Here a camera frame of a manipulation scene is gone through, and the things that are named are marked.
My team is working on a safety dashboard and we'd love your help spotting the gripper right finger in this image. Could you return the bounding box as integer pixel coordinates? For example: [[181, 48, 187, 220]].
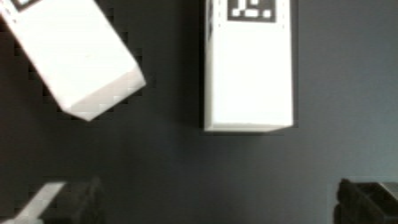
[[334, 179, 398, 224]]

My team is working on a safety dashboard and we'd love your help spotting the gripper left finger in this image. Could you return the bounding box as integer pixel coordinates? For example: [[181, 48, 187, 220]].
[[0, 179, 105, 224]]

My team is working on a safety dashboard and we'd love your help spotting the white desk leg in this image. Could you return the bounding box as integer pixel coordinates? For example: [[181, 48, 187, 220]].
[[204, 0, 293, 132], [0, 0, 146, 120]]

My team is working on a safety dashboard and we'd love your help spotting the white desk leg far left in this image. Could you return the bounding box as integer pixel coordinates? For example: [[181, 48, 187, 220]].
[[204, 0, 293, 132]]

